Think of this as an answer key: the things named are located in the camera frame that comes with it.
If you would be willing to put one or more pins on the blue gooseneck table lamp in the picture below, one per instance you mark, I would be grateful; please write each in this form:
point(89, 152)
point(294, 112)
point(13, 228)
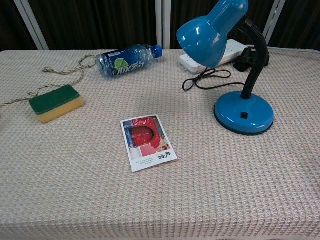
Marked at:
point(245, 112)

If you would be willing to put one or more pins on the red picture card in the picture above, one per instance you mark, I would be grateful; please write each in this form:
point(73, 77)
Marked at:
point(147, 142)

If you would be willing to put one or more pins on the white power strip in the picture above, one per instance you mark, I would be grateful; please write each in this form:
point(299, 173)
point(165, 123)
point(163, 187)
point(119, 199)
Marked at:
point(190, 65)

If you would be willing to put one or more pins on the clear blue-label plastic bottle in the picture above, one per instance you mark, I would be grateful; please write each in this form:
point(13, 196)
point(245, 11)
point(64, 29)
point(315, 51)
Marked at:
point(125, 62)

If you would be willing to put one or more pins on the black plug adapter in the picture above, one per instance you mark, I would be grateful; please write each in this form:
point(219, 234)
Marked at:
point(243, 60)

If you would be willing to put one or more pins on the green and yellow sponge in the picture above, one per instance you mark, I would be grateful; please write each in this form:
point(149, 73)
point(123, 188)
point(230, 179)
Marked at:
point(55, 100)

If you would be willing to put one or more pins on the beige woven tablecloth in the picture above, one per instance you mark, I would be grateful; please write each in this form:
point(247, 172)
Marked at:
point(75, 187)

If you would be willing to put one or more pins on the white frame post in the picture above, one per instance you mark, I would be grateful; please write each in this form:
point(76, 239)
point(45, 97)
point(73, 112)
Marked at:
point(166, 25)
point(158, 25)
point(31, 22)
point(273, 20)

